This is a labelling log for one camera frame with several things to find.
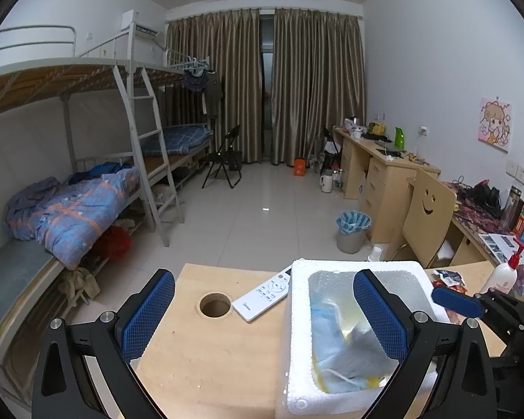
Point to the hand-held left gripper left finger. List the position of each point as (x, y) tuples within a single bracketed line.
[(146, 314)]

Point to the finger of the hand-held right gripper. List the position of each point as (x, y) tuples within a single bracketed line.
[(456, 302)]

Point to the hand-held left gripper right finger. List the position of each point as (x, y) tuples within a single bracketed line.
[(380, 314)]

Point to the grey cloth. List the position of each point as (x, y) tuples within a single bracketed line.
[(362, 358)]

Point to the blue face mask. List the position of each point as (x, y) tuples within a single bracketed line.
[(327, 336)]

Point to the white foam box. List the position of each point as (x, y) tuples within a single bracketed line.
[(297, 314)]

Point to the red snack packet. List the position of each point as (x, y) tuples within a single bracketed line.
[(460, 287)]

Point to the blue white snack packet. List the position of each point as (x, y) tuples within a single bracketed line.
[(447, 277)]

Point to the white pump bottle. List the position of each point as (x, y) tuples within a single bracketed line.
[(504, 277)]

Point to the white cup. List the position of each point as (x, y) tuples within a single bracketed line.
[(377, 254)]

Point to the printed paper sheet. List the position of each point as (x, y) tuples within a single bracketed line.
[(500, 244)]

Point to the red bag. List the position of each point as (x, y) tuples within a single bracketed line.
[(113, 244)]

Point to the grey trash bin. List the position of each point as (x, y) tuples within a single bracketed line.
[(351, 238)]

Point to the wooden chair with smiley cutout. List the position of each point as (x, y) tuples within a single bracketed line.
[(423, 222)]

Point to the printed desk mat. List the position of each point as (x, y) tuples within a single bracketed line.
[(476, 218)]

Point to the black bag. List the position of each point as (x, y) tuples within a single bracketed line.
[(484, 198)]

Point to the dark thermos bottle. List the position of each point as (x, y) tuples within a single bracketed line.
[(514, 205)]

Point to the white remote control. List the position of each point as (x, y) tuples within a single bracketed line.
[(262, 299)]

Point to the blue patterned quilt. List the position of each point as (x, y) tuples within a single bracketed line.
[(78, 209)]

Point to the long wooden desk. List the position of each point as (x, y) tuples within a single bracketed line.
[(384, 183)]

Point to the white kettle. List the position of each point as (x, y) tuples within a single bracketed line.
[(326, 182)]

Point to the orange box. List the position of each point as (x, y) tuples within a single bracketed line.
[(300, 169)]

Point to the green bottle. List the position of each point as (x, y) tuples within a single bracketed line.
[(400, 139)]

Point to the grey metal bed ladder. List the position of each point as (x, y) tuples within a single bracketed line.
[(150, 139)]

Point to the blue plaid bedding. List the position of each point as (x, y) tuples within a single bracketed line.
[(179, 137)]

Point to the black folding chair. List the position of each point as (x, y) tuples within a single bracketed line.
[(229, 139)]

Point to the dark grey hanging shirt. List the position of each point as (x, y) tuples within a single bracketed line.
[(214, 96)]

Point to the brown curtain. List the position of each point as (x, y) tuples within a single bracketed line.
[(218, 87), (318, 87)]

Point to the dark blue hanging garment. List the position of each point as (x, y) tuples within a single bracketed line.
[(194, 82)]

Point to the grey metal bunk bed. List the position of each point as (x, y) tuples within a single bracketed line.
[(174, 65), (48, 78)]

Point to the white air conditioner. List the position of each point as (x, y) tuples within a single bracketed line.
[(137, 22)]

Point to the wall switch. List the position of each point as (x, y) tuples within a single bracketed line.
[(516, 171)]

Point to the wall poster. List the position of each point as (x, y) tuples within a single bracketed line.
[(495, 124)]

